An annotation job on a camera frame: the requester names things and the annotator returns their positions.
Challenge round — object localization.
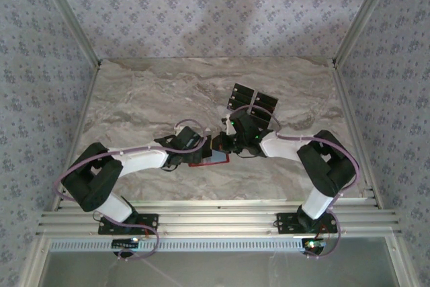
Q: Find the grey slotted cable duct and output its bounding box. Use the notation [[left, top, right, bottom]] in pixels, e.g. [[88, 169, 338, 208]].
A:
[[48, 237, 308, 253]]

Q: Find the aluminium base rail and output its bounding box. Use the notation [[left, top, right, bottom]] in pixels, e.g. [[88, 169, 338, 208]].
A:
[[35, 198, 402, 238]]

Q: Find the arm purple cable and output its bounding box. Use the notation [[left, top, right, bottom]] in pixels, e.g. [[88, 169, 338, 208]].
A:
[[53, 118, 211, 263], [231, 104, 362, 261]]

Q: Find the small circuit board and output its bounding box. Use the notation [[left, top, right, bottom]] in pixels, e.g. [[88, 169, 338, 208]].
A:
[[302, 238, 329, 254], [112, 238, 140, 249]]

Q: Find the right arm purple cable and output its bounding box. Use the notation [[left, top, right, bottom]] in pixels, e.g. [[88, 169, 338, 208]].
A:
[[231, 104, 362, 261]]

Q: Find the aluminium side rail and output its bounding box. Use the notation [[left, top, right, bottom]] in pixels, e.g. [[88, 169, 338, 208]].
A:
[[331, 60, 386, 210], [50, 61, 103, 212]]

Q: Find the grey translucent panel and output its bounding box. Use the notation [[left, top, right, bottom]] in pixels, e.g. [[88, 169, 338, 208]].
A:
[[43, 237, 400, 287]]

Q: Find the red leather card holder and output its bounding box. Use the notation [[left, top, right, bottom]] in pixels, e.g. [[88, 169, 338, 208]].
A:
[[187, 147, 232, 168]]

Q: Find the aluminium frame post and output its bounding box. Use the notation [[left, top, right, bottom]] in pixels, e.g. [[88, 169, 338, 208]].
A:
[[32, 0, 103, 68], [331, 0, 401, 68]]

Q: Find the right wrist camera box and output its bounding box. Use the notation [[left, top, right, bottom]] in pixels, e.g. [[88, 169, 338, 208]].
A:
[[220, 116, 237, 136]]

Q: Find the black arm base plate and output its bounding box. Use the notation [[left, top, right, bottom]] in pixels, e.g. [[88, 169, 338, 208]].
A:
[[97, 212, 159, 235], [275, 212, 339, 234]]

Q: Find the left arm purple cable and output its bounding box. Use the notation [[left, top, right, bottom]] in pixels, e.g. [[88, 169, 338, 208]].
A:
[[53, 118, 211, 263]]

